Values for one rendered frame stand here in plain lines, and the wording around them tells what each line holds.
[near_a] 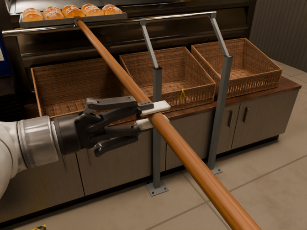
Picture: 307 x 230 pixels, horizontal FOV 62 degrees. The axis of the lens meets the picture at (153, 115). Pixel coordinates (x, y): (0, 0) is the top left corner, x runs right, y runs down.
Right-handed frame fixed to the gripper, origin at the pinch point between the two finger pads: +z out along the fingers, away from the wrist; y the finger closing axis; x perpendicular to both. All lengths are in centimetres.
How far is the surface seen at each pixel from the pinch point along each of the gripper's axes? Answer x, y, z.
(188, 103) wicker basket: -87, 58, 65
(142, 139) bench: -82, 75, 29
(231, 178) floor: -62, 119, 95
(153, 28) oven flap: -136, 19, 60
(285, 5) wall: -250, 36, 323
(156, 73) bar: -76, 27, 35
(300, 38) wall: -211, 74, 325
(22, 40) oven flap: -137, 18, -30
